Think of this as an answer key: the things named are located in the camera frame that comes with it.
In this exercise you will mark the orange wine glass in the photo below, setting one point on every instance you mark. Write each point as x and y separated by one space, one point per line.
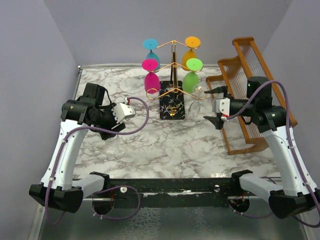
192 42

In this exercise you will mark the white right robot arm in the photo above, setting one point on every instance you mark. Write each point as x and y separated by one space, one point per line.
298 193

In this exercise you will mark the blue wine glass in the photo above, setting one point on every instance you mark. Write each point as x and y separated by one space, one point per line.
151 44

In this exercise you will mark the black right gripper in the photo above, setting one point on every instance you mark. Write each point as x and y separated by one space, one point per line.
217 121

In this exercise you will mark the pink wine glass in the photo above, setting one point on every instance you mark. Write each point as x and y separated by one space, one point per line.
152 83

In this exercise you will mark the clear wine glass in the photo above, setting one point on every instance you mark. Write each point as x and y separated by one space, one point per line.
120 151

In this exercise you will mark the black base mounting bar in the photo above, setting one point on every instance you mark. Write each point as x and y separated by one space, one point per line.
171 192

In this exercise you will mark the gold wine glass rack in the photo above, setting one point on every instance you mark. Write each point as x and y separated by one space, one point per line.
171 94

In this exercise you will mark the clear champagne flute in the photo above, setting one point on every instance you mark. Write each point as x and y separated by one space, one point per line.
198 92

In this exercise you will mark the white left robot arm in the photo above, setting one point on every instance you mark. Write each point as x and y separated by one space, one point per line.
56 189

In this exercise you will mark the green wine glass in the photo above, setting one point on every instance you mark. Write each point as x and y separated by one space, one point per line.
191 79

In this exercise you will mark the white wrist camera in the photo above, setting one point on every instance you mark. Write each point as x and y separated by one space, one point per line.
123 110
221 107

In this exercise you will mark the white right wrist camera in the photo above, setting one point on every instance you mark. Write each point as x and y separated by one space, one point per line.
221 107

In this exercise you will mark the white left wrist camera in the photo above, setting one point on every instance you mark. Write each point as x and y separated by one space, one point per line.
123 110

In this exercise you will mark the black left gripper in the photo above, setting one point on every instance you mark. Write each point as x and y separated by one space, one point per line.
113 127

